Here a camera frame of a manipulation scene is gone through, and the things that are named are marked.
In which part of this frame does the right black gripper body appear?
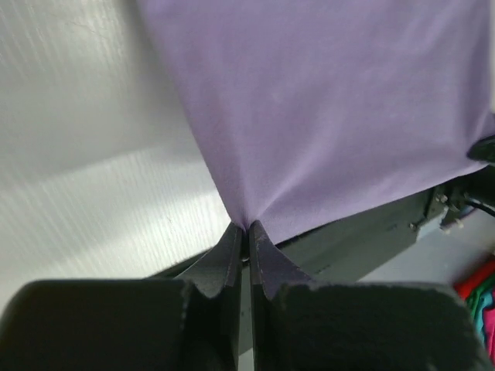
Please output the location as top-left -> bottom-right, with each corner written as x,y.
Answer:
467,135 -> 495,165

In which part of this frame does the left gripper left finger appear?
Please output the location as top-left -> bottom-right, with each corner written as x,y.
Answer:
1,225 -> 243,370

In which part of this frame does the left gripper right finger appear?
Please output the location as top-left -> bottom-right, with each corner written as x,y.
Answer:
249,222 -> 493,370

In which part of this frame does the purple t-shirt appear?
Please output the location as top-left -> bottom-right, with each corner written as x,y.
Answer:
138,1 -> 494,243

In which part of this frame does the red and green cloth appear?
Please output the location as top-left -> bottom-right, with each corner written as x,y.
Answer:
454,256 -> 494,345

